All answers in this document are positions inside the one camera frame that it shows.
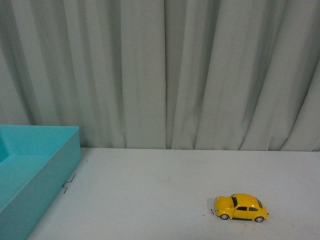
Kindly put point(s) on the turquoise plastic storage box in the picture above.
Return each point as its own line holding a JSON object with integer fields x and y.
{"x": 35, "y": 163}

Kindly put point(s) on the grey pleated curtain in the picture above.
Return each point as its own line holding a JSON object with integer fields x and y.
{"x": 165, "y": 74}

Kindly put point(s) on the yellow beetle toy car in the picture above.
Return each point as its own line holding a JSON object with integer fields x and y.
{"x": 240, "y": 206}

